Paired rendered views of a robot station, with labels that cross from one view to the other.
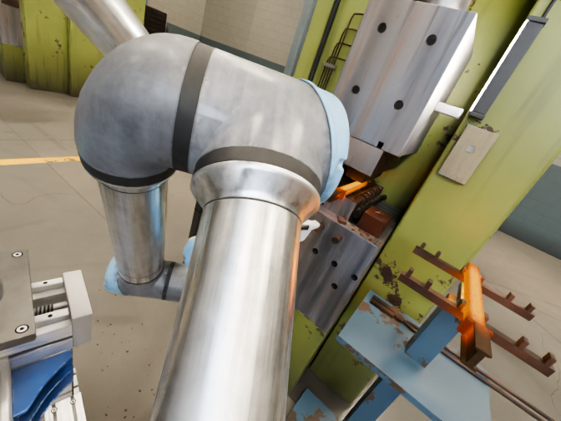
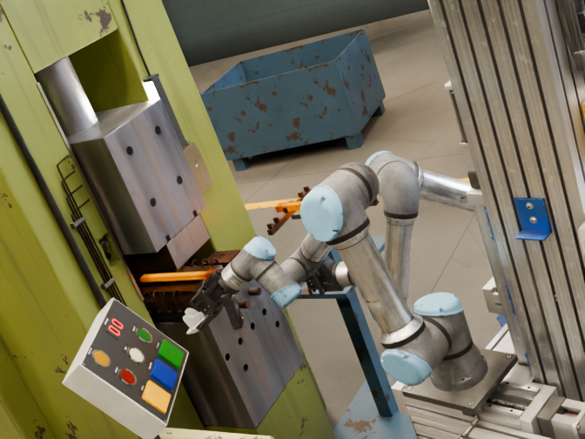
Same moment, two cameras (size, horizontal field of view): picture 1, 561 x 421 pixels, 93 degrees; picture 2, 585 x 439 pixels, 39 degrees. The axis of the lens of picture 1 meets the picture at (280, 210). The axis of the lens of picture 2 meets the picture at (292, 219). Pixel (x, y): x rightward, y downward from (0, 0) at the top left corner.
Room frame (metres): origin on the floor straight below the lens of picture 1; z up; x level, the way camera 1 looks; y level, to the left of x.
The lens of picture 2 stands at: (0.16, 2.27, 2.12)
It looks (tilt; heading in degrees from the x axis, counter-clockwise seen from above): 22 degrees down; 281
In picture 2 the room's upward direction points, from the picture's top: 21 degrees counter-clockwise
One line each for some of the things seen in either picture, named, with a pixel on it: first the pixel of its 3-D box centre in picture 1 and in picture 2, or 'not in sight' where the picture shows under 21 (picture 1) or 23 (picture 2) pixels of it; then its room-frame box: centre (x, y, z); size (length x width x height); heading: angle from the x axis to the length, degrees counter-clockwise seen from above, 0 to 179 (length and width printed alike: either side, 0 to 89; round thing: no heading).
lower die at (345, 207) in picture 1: (348, 190); (164, 291); (1.15, -0.25, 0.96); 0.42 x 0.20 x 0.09; 154
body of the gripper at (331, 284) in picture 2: not in sight; (325, 276); (0.55, 0.02, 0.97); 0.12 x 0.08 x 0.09; 154
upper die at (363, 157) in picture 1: (367, 150); (142, 245); (1.15, -0.25, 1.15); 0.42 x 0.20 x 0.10; 154
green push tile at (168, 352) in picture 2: not in sight; (170, 354); (1.01, 0.28, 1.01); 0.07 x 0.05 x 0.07; 89
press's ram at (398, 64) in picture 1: (409, 92); (119, 175); (1.14, -0.29, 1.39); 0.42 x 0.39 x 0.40; 154
